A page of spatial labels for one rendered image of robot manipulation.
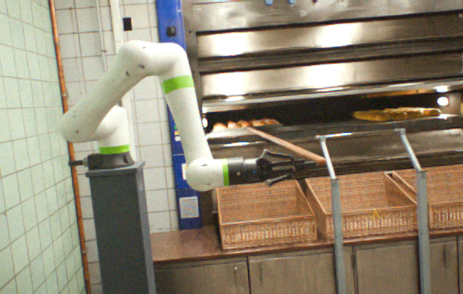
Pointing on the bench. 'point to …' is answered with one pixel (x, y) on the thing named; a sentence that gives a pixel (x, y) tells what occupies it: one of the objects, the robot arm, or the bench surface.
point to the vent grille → (189, 207)
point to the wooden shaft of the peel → (292, 147)
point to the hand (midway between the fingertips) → (304, 165)
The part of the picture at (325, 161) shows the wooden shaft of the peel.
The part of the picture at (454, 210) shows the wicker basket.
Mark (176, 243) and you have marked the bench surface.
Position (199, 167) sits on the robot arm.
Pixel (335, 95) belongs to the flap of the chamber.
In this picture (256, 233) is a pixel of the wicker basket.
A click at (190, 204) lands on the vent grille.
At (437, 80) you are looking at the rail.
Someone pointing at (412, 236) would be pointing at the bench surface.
